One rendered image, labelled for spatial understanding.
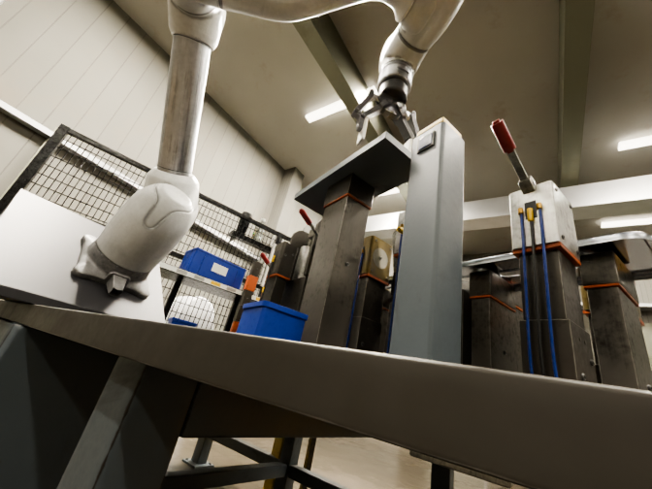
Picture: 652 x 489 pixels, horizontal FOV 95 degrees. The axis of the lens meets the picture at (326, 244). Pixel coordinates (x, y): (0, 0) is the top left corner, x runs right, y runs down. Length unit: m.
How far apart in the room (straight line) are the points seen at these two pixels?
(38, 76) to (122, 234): 3.95
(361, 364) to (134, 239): 0.75
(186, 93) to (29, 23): 4.03
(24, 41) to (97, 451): 4.64
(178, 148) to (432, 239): 0.80
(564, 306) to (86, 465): 0.62
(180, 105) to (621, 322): 1.10
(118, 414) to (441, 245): 0.45
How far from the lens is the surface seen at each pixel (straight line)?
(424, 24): 0.89
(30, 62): 4.79
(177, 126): 1.03
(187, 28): 1.05
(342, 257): 0.65
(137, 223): 0.86
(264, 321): 0.55
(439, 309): 0.43
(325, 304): 0.61
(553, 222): 0.59
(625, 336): 0.67
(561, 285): 0.56
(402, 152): 0.68
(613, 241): 0.71
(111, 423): 0.46
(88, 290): 0.89
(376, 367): 0.17
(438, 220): 0.48
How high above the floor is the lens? 0.68
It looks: 24 degrees up
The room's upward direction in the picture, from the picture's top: 13 degrees clockwise
